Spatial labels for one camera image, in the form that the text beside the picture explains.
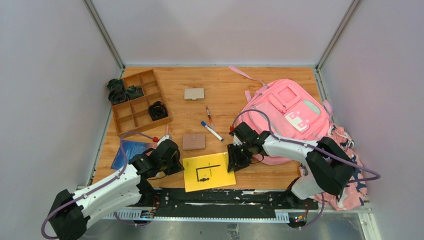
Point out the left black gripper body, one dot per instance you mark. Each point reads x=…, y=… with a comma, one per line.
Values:
x=173, y=163

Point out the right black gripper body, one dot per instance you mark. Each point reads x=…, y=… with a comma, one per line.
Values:
x=247, y=143

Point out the yellow booklet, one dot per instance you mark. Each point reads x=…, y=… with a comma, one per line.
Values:
x=207, y=172

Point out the blue Jane Eyre book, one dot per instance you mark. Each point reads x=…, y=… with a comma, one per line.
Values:
x=131, y=149

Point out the pink student backpack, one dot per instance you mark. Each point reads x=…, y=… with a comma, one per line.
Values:
x=287, y=109

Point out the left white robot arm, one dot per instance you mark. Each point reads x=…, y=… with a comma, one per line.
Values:
x=71, y=214

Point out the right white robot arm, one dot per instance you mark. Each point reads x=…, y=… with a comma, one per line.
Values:
x=329, y=167

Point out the pink brown wallet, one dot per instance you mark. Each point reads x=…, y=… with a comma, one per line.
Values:
x=195, y=141

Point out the white blue marker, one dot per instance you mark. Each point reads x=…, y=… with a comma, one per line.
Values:
x=213, y=132

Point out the red clear pen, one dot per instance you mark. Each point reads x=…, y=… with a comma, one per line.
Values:
x=211, y=124

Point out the wooden divided organizer tray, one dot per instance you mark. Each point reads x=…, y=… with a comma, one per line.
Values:
x=146, y=109

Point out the beige wallet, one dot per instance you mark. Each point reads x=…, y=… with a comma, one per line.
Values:
x=194, y=94

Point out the pink patterned cloth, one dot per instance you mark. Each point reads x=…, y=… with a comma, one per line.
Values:
x=354, y=194

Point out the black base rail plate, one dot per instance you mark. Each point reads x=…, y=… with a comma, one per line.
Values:
x=222, y=204

